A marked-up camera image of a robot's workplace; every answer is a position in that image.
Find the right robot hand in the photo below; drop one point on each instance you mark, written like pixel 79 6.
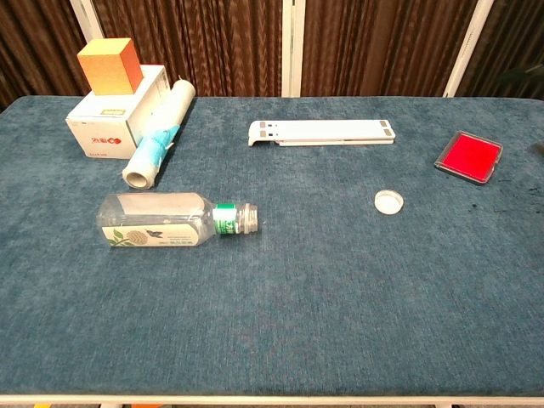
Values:
pixel 540 149

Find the white bottle cap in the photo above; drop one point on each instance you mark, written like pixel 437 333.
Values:
pixel 389 202

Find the clear plastic water bottle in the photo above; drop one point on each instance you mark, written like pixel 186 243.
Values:
pixel 161 217

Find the red pad in clear case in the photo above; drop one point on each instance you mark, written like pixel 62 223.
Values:
pixel 469 157

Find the brown curtain panel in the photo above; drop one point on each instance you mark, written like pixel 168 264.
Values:
pixel 514 38
pixel 38 47
pixel 374 47
pixel 204 47

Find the white flat plastic bar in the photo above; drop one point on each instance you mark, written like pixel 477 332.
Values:
pixel 323 129

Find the blue table mat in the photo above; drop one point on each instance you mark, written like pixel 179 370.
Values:
pixel 297 297

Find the white roll with blue tape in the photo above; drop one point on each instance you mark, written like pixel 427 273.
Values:
pixel 166 119

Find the white cardboard box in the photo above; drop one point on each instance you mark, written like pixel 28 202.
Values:
pixel 104 127

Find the orange cube block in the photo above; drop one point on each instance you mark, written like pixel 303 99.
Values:
pixel 108 70

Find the white partition post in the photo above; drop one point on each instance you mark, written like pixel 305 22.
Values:
pixel 292 47
pixel 469 47
pixel 87 21

